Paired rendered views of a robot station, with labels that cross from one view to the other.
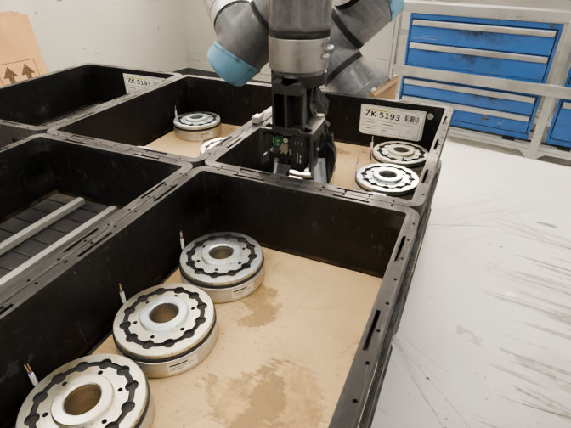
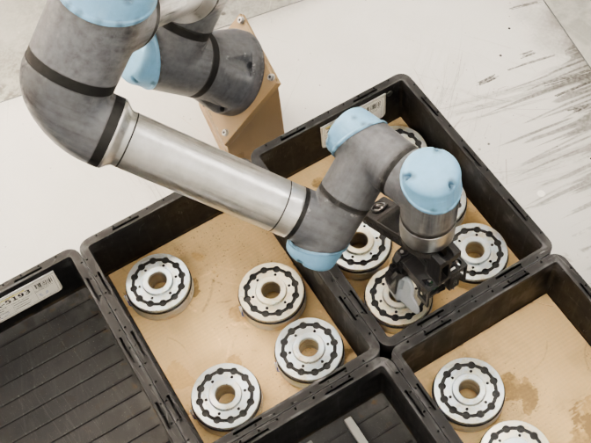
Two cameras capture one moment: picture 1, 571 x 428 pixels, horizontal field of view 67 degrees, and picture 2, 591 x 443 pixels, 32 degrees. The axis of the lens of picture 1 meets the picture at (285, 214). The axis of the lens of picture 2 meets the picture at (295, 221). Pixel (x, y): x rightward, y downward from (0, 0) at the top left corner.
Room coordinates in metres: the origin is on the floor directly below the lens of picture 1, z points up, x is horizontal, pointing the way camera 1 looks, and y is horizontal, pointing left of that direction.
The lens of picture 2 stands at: (0.23, 0.60, 2.26)
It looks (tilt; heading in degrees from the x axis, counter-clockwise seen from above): 59 degrees down; 313
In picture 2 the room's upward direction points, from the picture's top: 8 degrees counter-clockwise
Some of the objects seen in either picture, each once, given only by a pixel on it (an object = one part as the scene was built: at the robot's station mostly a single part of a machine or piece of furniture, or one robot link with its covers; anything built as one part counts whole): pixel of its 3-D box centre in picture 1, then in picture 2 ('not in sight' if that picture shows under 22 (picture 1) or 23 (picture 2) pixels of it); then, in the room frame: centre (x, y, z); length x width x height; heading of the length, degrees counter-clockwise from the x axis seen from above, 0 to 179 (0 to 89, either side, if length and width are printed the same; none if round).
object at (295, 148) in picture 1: (296, 118); (428, 256); (0.55, -0.01, 0.99); 0.09 x 0.08 x 0.12; 161
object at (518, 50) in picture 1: (468, 76); not in sight; (2.31, -0.97, 0.60); 0.72 x 0.03 x 0.56; 57
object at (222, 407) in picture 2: not in sight; (225, 395); (0.71, 0.28, 0.86); 0.05 x 0.05 x 0.01
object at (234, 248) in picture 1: (221, 253); (469, 389); (0.42, 0.08, 0.86); 0.05 x 0.05 x 0.01
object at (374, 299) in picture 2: not in sight; (398, 295); (0.58, 0.01, 0.86); 0.10 x 0.10 x 0.01
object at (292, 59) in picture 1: (301, 54); (429, 222); (0.56, -0.02, 1.07); 0.08 x 0.08 x 0.05
